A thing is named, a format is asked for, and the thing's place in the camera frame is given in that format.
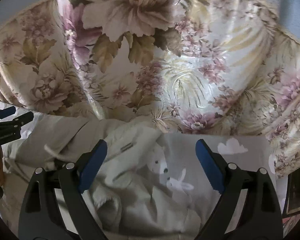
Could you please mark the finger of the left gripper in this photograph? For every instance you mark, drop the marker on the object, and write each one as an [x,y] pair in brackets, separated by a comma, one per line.
[22,119]
[7,112]

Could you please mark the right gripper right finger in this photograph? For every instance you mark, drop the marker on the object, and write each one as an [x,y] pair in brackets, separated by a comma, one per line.
[261,215]

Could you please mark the dark framed picture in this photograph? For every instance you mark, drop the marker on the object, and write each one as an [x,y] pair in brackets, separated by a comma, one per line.
[292,203]

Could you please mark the beige trench coat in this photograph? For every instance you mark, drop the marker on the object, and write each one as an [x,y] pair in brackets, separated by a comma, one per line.
[50,138]

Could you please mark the blue floral curtain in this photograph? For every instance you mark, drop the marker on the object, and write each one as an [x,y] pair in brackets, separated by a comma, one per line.
[224,67]

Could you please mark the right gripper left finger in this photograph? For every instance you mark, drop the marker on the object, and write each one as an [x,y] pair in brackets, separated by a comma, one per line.
[40,217]

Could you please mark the grey patterned bed sheet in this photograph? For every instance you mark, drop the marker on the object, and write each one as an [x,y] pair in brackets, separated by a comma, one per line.
[200,188]

